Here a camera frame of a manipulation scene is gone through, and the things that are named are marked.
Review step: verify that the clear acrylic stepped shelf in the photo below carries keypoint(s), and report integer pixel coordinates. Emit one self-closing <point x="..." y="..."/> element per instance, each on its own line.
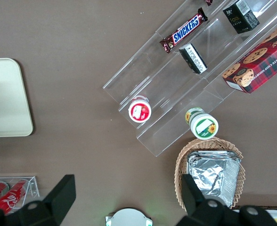
<point x="166" y="77"/>

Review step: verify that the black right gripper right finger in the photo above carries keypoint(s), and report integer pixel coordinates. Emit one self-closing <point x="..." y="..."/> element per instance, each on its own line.
<point x="197" y="207"/>

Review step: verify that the clear acrylic bottle rack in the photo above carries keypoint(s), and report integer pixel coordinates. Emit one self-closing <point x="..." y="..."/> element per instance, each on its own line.
<point x="33" y="186"/>

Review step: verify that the red tartan cookie box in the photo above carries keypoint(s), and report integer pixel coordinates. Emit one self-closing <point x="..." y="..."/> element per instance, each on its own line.
<point x="263" y="63"/>

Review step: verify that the light wicker basket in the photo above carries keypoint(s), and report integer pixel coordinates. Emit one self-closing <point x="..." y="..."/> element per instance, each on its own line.
<point x="181" y="164"/>

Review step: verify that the beige plastic tray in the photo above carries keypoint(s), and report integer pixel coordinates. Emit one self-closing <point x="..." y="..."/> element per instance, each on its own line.
<point x="6" y="99"/>

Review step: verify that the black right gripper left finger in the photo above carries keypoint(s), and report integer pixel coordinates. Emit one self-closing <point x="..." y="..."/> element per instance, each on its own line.
<point x="56" y="202"/>

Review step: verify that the small black carton box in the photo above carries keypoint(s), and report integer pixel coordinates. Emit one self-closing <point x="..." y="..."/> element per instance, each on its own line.
<point x="193" y="58"/>
<point x="241" y="16"/>

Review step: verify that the stacked aluminium foil trays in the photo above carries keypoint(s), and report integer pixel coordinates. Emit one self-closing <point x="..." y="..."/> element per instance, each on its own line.
<point x="214" y="174"/>

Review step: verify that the red lid yogurt cup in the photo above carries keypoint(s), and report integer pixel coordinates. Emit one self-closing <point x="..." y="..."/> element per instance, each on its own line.
<point x="140" y="110"/>

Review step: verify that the green lid yogurt cup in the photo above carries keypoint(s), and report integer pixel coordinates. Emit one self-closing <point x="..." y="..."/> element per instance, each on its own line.
<point x="203" y="126"/>

